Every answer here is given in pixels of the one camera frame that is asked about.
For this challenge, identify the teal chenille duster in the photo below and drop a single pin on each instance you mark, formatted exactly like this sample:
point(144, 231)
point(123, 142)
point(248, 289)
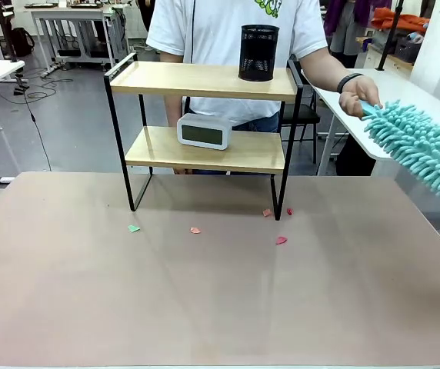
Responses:
point(416, 146)

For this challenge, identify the person's right forearm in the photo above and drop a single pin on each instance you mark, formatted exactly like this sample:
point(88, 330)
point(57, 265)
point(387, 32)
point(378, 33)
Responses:
point(173, 111)

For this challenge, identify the grey plastic crate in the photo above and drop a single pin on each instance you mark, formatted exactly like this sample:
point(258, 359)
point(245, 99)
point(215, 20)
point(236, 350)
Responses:
point(408, 49)

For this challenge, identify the person in white t-shirt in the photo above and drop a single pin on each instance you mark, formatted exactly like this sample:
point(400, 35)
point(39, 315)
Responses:
point(227, 38)

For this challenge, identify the black backpack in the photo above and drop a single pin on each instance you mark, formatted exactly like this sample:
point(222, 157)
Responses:
point(23, 42)

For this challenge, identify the black chair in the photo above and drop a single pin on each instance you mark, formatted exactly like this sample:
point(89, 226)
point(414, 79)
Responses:
point(307, 115)

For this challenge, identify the green paper scrap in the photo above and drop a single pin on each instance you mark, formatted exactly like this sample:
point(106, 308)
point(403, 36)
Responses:
point(134, 228)

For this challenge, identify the hanging purple garment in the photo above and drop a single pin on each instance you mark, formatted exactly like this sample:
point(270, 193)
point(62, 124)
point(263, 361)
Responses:
point(337, 15)

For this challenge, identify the white digital alarm clock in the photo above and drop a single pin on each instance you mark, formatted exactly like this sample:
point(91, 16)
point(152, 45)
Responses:
point(202, 132)

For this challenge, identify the small red paper scrap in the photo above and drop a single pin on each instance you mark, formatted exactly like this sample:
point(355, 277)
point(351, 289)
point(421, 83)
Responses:
point(289, 211)

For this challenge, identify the black wristband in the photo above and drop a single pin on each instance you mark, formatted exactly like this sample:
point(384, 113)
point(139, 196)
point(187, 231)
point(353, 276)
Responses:
point(348, 81)

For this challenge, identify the black stand pole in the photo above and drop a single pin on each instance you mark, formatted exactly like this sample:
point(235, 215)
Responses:
point(7, 34)
point(391, 34)

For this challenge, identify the white-framed background workbench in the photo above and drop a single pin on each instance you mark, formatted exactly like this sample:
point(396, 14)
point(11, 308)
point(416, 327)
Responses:
point(74, 23)

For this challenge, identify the person's left forearm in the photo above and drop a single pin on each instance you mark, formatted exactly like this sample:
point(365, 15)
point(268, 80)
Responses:
point(324, 65)

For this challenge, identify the person's left hand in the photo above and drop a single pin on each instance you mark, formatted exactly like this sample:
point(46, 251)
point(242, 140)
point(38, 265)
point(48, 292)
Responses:
point(358, 94)

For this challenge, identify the black mesh pen cup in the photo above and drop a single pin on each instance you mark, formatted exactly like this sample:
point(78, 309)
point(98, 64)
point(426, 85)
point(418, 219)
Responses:
point(258, 54)

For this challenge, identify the small orange paper scrap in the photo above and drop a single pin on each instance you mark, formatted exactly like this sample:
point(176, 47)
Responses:
point(195, 230)

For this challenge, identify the person's right hand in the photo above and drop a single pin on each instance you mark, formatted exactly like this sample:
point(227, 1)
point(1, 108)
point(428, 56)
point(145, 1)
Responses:
point(181, 171)

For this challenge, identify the orange cloth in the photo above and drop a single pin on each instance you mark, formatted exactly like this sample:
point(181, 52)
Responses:
point(399, 20)

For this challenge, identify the two-tier wooden shelf black frame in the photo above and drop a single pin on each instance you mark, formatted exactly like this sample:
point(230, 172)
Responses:
point(204, 78)

